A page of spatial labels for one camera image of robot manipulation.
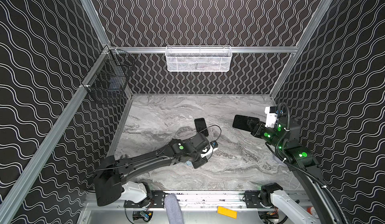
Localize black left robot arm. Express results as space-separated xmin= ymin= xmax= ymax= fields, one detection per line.
xmin=92 ymin=133 xmax=218 ymax=208

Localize white wire mesh basket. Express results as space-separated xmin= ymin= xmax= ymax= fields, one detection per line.
xmin=165 ymin=46 xmax=233 ymax=72

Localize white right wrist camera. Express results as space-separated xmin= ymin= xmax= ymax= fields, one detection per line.
xmin=265 ymin=106 xmax=283 ymax=128

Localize yellow block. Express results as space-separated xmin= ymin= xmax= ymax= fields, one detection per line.
xmin=217 ymin=207 xmax=238 ymax=219

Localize white smartphone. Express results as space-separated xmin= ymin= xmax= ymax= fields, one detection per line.
xmin=194 ymin=118 xmax=209 ymax=137

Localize red tape roll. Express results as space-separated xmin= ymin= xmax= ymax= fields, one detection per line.
xmin=307 ymin=207 xmax=319 ymax=219

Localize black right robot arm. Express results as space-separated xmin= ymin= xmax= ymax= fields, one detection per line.
xmin=233 ymin=111 xmax=349 ymax=224

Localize dark blue smartphone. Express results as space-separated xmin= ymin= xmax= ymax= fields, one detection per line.
xmin=232 ymin=115 xmax=252 ymax=132

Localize black wire mesh basket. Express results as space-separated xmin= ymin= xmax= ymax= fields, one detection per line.
xmin=85 ymin=50 xmax=137 ymax=105

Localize black corrugated cable conduit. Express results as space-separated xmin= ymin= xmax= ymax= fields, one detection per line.
xmin=275 ymin=102 xmax=350 ymax=224

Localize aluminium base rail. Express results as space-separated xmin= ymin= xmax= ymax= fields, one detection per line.
xmin=84 ymin=189 xmax=328 ymax=213

